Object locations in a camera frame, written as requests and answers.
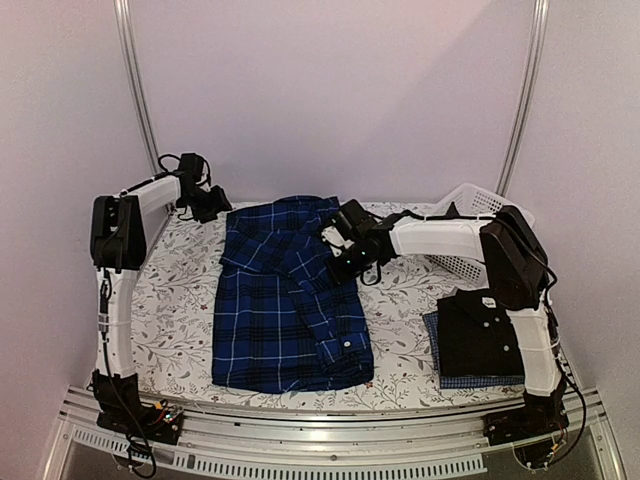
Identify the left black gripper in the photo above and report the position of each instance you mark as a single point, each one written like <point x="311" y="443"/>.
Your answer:
<point x="221" y="203"/>

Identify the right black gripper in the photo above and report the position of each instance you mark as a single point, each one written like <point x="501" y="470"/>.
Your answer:
<point x="339" y="275"/>

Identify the blue plaid long sleeve shirt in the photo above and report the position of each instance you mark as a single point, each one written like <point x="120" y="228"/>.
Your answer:
<point x="280" y="323"/>

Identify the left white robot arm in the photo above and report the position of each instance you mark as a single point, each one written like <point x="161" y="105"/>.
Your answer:
<point x="118" y="248"/>

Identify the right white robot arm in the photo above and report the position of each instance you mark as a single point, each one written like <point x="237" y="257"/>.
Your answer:
<point x="518" y="274"/>

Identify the folded blue checked shirt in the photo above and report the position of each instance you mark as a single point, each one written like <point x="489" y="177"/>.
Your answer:
<point x="462" y="382"/>

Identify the floral tablecloth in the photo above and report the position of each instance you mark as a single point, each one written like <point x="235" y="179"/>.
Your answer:
<point x="172" y="313"/>

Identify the white plastic basket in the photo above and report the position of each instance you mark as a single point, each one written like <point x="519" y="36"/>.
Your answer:
<point x="474" y="201"/>

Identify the folded black shirt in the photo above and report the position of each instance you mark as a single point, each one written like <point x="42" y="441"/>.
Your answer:
<point x="476" y="337"/>

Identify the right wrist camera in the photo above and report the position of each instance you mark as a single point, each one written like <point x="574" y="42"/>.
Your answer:
<point x="331" y="236"/>

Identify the aluminium front rail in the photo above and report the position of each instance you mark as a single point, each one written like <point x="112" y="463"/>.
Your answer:
<point x="229" y="442"/>

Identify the left aluminium post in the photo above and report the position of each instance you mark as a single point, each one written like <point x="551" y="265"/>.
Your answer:
<point x="124" y="25"/>

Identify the aluminium post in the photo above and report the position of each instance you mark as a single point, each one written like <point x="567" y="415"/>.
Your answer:
<point x="124" y="25"/>
<point x="531" y="71"/>

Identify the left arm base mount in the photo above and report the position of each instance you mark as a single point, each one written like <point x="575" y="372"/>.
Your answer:
<point x="122" y="411"/>

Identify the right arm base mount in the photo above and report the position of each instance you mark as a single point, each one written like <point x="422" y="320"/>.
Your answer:
<point x="539" y="416"/>

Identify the right aluminium post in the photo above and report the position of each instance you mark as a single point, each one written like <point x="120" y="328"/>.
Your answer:
<point x="531" y="71"/>

